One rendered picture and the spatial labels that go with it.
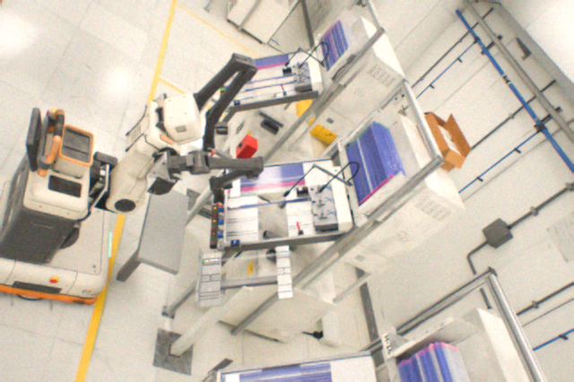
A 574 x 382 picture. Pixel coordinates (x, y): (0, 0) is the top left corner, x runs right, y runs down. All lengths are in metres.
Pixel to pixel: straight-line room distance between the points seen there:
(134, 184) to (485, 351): 1.77
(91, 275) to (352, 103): 2.33
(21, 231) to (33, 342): 0.65
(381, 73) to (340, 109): 0.43
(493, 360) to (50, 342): 2.18
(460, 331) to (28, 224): 1.97
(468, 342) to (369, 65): 2.32
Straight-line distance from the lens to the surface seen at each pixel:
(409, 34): 5.87
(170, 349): 3.29
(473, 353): 2.26
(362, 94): 4.05
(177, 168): 2.33
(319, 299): 3.38
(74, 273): 2.95
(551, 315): 3.70
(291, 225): 2.96
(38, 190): 2.48
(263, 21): 7.24
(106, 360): 3.11
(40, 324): 3.08
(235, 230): 3.00
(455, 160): 3.10
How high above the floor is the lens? 2.62
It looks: 31 degrees down
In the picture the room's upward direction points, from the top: 45 degrees clockwise
